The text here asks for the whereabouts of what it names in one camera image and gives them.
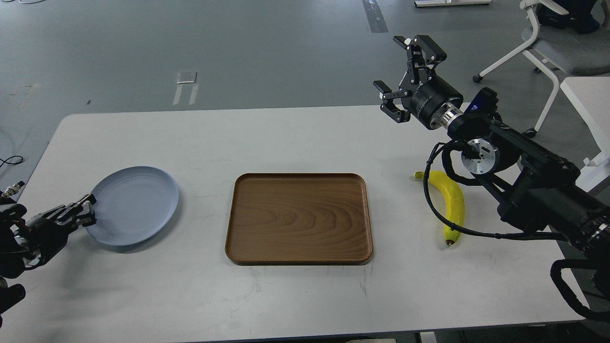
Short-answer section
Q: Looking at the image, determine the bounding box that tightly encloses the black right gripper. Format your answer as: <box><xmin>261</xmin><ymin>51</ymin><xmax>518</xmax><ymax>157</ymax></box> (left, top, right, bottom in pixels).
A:
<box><xmin>373</xmin><ymin>35</ymin><xmax>464</xmax><ymax>130</ymax></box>

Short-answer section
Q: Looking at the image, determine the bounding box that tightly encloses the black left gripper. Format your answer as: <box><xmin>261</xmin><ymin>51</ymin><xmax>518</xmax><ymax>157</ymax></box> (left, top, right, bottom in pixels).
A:
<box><xmin>19</xmin><ymin>193</ymin><xmax>97</xmax><ymax>267</ymax></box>

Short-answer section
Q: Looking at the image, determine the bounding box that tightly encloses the light blue plate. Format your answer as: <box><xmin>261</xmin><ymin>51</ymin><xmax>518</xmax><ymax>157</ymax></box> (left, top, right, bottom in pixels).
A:
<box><xmin>86</xmin><ymin>166</ymin><xmax>179</xmax><ymax>247</ymax></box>

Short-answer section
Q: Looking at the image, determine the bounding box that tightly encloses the yellow banana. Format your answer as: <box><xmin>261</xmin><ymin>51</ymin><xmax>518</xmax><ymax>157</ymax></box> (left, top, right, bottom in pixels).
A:
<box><xmin>413</xmin><ymin>170</ymin><xmax>466</xmax><ymax>247</ymax></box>

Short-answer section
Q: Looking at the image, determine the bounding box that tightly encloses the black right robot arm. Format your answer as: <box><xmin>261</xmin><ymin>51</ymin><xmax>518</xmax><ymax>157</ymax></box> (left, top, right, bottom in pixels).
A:
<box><xmin>373</xmin><ymin>35</ymin><xmax>609</xmax><ymax>268</ymax></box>

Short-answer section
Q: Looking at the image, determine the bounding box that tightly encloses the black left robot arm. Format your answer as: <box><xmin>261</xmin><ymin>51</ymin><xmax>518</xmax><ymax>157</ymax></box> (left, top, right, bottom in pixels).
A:
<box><xmin>0</xmin><ymin>181</ymin><xmax>97</xmax><ymax>314</ymax></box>

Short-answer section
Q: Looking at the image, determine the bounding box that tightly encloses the white office chair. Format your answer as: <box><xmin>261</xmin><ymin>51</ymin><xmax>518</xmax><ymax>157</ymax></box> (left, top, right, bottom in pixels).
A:
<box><xmin>473</xmin><ymin>0</ymin><xmax>610</xmax><ymax>138</ymax></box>

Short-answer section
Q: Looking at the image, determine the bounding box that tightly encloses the white side table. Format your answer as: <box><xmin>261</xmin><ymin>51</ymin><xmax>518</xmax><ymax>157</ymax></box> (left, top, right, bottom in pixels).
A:
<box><xmin>560</xmin><ymin>76</ymin><xmax>610</xmax><ymax>192</ymax></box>

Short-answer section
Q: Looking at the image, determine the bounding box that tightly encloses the brown wooden tray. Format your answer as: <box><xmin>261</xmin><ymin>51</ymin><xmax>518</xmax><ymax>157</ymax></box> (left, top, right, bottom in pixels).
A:
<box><xmin>224</xmin><ymin>173</ymin><xmax>374</xmax><ymax>265</ymax></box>

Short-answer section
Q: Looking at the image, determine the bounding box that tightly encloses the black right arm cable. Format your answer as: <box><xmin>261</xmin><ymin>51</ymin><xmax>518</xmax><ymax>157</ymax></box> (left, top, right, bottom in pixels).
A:
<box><xmin>422</xmin><ymin>142</ymin><xmax>572</xmax><ymax>241</ymax></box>

